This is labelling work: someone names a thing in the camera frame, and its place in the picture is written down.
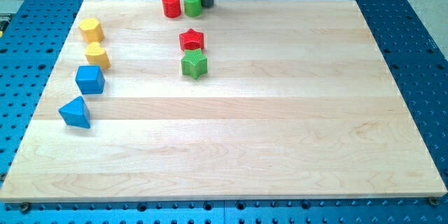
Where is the yellow heart block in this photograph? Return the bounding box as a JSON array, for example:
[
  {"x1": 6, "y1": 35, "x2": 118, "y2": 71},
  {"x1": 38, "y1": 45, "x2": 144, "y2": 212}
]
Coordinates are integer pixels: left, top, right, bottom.
[{"x1": 84, "y1": 42, "x2": 111, "y2": 70}]

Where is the blue perforated table plate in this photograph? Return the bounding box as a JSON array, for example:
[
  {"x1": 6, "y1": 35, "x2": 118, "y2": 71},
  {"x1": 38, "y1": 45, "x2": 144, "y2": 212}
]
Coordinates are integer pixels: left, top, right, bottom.
[{"x1": 1, "y1": 0, "x2": 447, "y2": 223}]

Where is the yellow hexagon block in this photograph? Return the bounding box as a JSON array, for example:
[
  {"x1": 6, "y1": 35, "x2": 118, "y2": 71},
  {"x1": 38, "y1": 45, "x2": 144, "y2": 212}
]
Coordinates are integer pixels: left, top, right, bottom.
[{"x1": 78, "y1": 17, "x2": 104, "y2": 43}]

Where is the green star block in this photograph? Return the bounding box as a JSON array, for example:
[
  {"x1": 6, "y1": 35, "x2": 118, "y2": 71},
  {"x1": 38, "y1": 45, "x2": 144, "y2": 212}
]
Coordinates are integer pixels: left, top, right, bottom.
[{"x1": 181, "y1": 49, "x2": 208, "y2": 79}]

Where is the green cylinder block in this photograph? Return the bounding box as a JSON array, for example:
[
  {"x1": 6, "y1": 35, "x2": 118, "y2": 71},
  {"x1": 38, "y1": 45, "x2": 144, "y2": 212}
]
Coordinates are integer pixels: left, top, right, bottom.
[{"x1": 183, "y1": 0, "x2": 202, "y2": 17}]

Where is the red cylinder block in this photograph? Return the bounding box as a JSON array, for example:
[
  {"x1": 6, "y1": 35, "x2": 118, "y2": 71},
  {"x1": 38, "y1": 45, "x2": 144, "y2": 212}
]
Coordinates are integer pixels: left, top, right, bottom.
[{"x1": 162, "y1": 0, "x2": 181, "y2": 18}]

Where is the blue triangle block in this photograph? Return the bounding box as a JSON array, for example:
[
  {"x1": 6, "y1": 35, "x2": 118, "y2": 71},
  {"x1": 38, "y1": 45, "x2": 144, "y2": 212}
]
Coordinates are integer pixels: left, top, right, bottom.
[{"x1": 58, "y1": 96, "x2": 90, "y2": 129}]

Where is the wooden board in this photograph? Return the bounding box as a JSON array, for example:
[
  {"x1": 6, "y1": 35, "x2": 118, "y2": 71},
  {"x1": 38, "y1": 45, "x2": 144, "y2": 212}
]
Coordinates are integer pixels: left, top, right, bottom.
[{"x1": 1, "y1": 0, "x2": 447, "y2": 202}]

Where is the blue cube block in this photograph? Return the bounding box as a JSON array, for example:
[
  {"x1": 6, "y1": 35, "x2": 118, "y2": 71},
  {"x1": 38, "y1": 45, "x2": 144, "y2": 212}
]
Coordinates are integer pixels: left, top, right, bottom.
[{"x1": 75, "y1": 65, "x2": 105, "y2": 95}]

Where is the red star block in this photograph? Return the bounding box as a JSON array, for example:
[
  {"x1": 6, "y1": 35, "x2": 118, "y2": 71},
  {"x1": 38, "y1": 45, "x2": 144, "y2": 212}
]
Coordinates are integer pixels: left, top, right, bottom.
[{"x1": 178, "y1": 29, "x2": 204, "y2": 51}]

